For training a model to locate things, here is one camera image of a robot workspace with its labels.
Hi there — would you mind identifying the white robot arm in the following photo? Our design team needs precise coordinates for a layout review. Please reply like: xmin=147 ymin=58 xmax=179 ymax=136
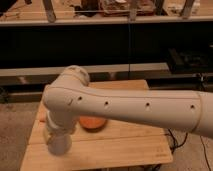
xmin=43 ymin=66 xmax=213 ymax=139

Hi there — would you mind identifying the orange bowl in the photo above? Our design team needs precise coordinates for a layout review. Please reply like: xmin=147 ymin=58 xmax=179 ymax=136
xmin=79 ymin=116 xmax=107 ymax=130

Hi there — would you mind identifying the long metal shelf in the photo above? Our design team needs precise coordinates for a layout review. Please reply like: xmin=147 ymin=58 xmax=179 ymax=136
xmin=0 ymin=62 xmax=213 ymax=86

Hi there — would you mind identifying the wooden table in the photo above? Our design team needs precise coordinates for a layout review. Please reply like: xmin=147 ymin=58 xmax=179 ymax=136
xmin=19 ymin=79 xmax=174 ymax=171

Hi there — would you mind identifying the black box on shelf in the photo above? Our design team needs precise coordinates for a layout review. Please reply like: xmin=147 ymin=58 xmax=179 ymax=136
xmin=166 ymin=48 xmax=213 ymax=74

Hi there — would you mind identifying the black cable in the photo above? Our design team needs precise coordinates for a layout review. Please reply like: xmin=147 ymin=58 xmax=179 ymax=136
xmin=164 ymin=128 xmax=213 ymax=171

